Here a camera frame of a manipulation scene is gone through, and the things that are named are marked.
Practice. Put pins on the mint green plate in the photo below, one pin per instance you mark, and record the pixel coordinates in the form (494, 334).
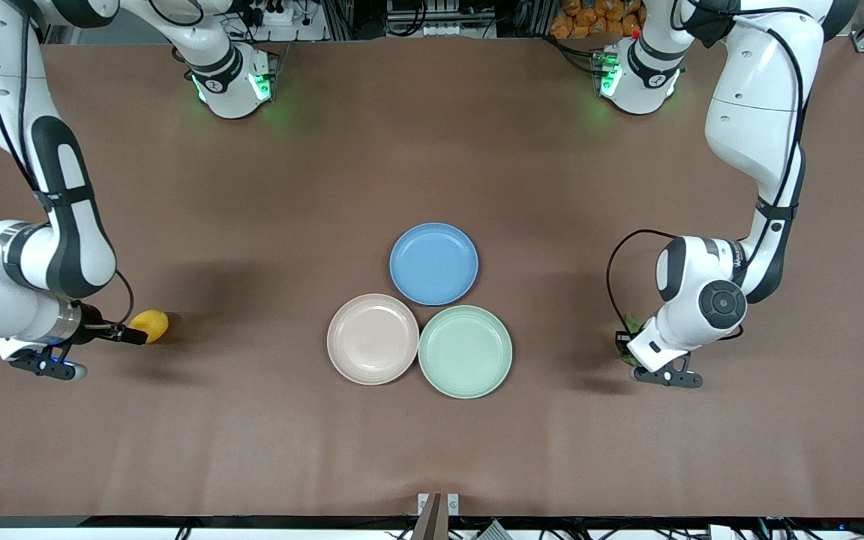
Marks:
(465, 351)

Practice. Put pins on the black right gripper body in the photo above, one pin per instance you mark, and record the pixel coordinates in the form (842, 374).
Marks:
(91, 327)

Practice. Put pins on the pink plate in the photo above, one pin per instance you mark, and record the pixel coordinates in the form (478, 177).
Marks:
(373, 339)

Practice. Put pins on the white electronics box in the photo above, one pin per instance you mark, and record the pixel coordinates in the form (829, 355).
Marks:
(439, 28)

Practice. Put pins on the table cover sheet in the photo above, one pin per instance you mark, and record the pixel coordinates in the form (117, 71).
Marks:
(177, 450)

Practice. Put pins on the yellow lemon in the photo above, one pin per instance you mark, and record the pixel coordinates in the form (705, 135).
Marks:
(153, 322)

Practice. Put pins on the white power strip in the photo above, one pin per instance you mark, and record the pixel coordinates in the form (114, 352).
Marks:
(278, 16)

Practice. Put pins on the grey camera post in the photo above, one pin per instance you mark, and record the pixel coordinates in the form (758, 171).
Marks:
(430, 525)

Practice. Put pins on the small white mounting bracket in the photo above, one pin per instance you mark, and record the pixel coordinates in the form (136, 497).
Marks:
(453, 504)

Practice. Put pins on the green lettuce leaf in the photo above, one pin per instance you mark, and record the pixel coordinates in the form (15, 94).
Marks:
(633, 321)

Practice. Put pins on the blue plate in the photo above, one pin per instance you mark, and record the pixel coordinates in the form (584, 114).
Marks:
(433, 264)

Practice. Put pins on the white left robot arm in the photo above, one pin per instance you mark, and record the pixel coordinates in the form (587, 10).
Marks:
(747, 97)

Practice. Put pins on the pile of orange fruits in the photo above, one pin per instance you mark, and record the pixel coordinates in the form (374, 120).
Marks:
(589, 19)

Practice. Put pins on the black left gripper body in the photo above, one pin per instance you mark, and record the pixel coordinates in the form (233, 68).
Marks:
(622, 346)

